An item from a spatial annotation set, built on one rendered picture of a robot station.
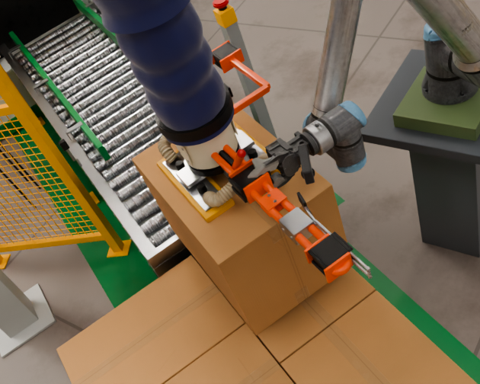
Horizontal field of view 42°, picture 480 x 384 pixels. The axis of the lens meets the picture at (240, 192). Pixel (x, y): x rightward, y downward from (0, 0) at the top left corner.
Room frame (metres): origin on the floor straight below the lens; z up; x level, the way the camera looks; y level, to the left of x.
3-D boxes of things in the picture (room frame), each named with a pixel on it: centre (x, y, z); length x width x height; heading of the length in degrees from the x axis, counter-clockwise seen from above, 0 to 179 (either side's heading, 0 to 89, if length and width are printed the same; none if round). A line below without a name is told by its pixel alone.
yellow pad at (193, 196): (1.46, 0.12, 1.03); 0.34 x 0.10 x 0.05; 16
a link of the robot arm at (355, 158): (1.33, -0.34, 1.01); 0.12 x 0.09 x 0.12; 14
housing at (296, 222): (1.04, -0.10, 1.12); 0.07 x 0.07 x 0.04; 16
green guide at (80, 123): (3.13, 0.75, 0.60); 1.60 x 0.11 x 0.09; 15
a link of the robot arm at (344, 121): (1.32, -0.34, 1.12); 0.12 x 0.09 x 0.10; 105
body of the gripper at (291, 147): (1.28, -0.17, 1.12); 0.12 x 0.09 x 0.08; 105
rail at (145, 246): (2.77, 0.71, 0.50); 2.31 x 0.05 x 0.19; 15
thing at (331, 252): (0.91, -0.13, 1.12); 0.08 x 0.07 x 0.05; 16
